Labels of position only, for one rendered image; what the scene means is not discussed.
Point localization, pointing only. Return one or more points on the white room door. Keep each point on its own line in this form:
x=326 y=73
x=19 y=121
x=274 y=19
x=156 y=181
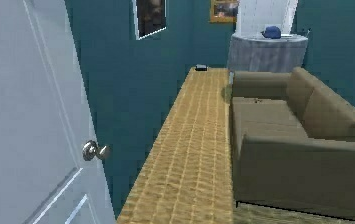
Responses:
x=28 y=110

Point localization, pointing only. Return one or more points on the blue cap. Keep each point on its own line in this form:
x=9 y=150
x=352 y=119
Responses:
x=271 y=32

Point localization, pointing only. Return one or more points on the small black box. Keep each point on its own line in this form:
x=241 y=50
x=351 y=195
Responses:
x=201 y=67

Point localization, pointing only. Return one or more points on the white window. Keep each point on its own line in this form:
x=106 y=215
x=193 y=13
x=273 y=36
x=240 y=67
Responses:
x=265 y=15

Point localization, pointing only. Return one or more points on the grey round table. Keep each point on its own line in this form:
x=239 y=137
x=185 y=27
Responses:
x=266 y=53

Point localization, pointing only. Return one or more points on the olive brown sofa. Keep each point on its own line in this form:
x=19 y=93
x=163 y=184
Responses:
x=291 y=140

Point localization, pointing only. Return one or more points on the gold framed picture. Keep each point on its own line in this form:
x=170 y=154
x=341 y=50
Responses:
x=223 y=10

